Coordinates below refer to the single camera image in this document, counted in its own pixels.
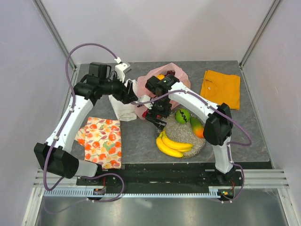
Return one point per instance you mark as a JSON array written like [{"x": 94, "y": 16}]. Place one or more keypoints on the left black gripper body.
[{"x": 116, "y": 88}]

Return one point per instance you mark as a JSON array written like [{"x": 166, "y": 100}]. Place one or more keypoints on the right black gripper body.
[{"x": 162, "y": 106}]

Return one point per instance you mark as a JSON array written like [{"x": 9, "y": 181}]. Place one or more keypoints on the fake green fruit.
[{"x": 182, "y": 116}]

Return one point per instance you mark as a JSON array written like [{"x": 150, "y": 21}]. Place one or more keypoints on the speckled glass plate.
[{"x": 183, "y": 133}]

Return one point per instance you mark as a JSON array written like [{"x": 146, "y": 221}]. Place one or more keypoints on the yellow fake banana bunch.
[{"x": 170, "y": 147}]

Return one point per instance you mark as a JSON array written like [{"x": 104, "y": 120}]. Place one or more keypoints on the pink plastic bag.
[{"x": 150, "y": 85}]

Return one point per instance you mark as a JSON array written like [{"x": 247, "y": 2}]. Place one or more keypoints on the fake mango fruit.
[{"x": 197, "y": 127}]

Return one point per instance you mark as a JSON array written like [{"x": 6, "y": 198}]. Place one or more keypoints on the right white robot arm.
[{"x": 218, "y": 127}]

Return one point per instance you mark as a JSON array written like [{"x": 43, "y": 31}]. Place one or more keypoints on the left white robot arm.
[{"x": 54, "y": 156}]

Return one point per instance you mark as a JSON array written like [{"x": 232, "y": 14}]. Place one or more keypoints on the fake dark grapes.
[{"x": 170, "y": 72}]

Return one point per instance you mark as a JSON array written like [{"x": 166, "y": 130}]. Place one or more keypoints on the white folded cloth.
[{"x": 123, "y": 112}]

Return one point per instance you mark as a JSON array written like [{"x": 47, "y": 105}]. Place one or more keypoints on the floral patterned cloth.
[{"x": 101, "y": 139}]

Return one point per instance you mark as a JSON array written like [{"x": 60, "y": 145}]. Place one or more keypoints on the orange folded t-shirt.
[{"x": 221, "y": 88}]

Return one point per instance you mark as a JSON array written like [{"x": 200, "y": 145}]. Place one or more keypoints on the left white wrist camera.
[{"x": 121, "y": 69}]

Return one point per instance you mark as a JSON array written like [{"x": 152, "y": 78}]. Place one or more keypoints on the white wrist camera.
[
  {"x": 121, "y": 69},
  {"x": 145, "y": 100}
]

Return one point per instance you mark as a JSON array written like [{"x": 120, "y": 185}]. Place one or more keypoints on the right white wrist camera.
[{"x": 145, "y": 100}]

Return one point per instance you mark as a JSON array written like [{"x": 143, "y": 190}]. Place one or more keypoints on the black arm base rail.
[{"x": 203, "y": 174}]

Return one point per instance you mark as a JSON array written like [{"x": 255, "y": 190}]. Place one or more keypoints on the grey slotted cable duct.
[{"x": 101, "y": 193}]

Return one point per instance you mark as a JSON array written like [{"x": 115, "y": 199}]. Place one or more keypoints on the aluminium frame profile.
[{"x": 51, "y": 26}]

